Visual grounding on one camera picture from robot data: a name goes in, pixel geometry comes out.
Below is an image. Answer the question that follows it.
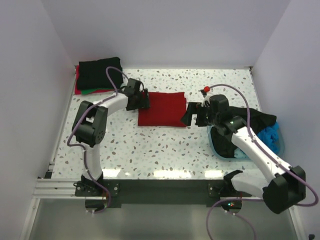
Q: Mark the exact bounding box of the folded green t shirt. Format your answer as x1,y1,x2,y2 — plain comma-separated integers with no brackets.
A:
79,89,111,95

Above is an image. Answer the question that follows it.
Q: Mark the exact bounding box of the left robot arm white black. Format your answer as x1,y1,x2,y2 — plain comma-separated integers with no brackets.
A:
67,78,150,197

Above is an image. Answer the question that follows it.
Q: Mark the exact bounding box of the black t shirt in basket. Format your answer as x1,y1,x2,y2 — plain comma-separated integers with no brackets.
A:
210,108,277,159

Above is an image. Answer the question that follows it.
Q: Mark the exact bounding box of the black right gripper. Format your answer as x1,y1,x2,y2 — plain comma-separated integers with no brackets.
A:
180,102,219,127

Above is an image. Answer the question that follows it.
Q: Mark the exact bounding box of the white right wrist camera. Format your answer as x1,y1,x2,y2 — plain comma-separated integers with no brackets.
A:
198,86,212,107

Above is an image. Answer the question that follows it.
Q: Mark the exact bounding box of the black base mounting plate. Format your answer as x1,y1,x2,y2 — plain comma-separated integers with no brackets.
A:
73,179,249,210

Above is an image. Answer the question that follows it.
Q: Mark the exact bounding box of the blue plastic basket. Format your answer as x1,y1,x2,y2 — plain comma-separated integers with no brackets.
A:
207,122,285,161

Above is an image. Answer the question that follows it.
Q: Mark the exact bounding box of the folded red t shirt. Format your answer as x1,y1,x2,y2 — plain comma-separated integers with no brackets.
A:
73,64,113,96

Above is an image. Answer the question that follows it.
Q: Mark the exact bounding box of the red t shirt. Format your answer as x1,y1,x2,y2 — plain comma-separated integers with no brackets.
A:
73,64,113,96
137,92,187,128

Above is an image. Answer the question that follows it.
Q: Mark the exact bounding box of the blue t shirt in basket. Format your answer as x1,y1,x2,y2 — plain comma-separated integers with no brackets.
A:
234,121,280,160

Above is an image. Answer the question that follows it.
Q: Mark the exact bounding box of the folded black t shirt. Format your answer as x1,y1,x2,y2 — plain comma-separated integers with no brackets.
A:
77,57,123,90

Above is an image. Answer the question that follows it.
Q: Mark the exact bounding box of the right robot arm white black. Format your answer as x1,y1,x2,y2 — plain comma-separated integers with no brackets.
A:
181,94,306,214

